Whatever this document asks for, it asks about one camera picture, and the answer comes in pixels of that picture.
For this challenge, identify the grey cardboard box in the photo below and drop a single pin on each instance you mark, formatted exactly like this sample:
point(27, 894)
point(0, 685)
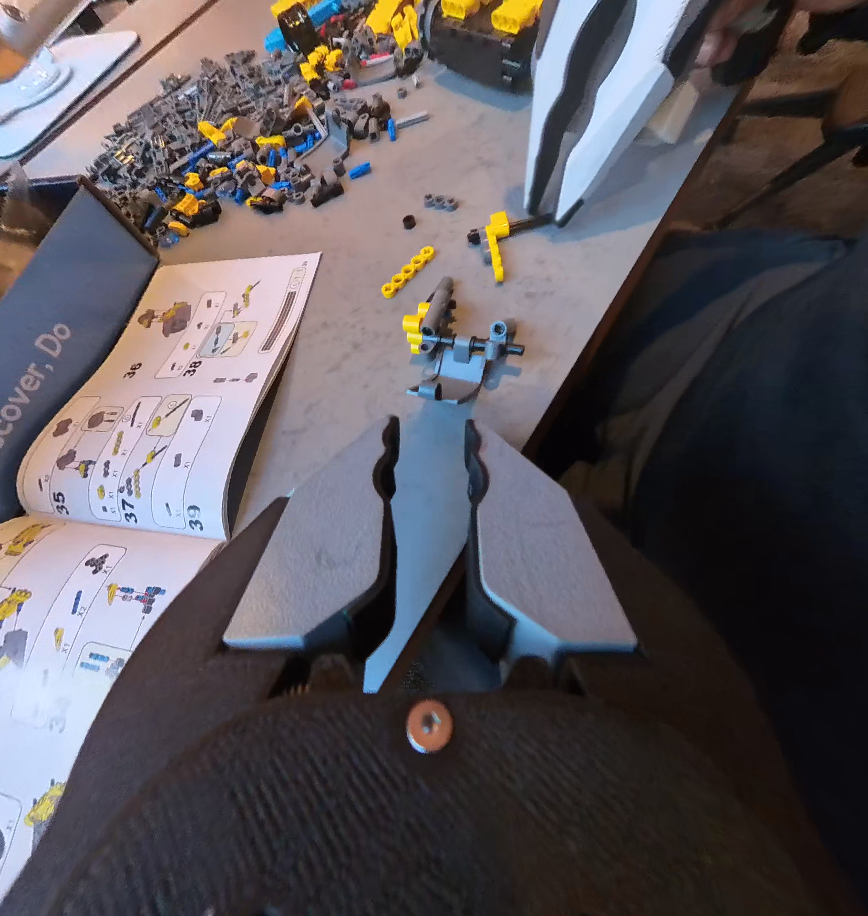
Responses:
point(48, 329)

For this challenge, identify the person's right hand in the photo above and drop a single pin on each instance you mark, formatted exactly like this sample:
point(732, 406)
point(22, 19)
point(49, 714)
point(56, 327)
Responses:
point(735, 36)

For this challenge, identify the grey desk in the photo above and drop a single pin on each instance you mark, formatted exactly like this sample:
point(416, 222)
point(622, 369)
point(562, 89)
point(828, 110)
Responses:
point(334, 358)

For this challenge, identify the white tray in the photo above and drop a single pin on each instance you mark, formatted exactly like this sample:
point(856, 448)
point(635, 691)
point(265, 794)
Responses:
point(48, 100)

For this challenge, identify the small blue brick piece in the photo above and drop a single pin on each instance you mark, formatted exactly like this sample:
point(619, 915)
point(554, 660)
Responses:
point(360, 169)

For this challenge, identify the small yellow brick piece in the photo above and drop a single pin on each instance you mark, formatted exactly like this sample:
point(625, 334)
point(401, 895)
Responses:
point(407, 272)

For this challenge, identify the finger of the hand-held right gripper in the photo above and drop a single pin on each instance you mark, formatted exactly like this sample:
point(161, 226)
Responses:
point(556, 100)
point(635, 86)

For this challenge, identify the small grey brick piece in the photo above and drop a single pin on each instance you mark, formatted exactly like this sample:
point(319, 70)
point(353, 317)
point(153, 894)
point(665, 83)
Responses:
point(440, 202)

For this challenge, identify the light grey axle rod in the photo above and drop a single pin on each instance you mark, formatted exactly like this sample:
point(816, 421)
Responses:
point(411, 119)

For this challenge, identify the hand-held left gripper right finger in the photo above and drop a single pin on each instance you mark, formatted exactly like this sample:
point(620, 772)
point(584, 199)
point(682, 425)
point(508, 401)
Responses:
point(549, 573)

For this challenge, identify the person's black clothing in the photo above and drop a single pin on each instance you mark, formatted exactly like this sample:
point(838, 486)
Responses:
point(778, 573)

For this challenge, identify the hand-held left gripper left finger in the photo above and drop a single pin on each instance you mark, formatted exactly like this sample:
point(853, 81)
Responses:
point(313, 566)

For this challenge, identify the yellow and black brick vehicle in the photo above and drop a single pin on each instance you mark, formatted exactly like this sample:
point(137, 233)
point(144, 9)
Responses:
point(449, 29)

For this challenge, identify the black axle with yellow connector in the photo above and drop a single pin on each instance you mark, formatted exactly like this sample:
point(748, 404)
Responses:
point(499, 223)

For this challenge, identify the black office chair base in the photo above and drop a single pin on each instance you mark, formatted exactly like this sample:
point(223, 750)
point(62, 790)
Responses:
point(821, 143)

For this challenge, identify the pile of small building bricks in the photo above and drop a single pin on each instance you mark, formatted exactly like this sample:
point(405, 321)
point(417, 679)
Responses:
point(220, 143)

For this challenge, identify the instruction booklet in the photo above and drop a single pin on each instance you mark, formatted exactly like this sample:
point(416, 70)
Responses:
point(105, 473)

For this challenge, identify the grey and yellow brick assembly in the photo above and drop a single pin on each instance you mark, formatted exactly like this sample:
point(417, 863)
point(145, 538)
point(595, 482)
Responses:
point(427, 487)

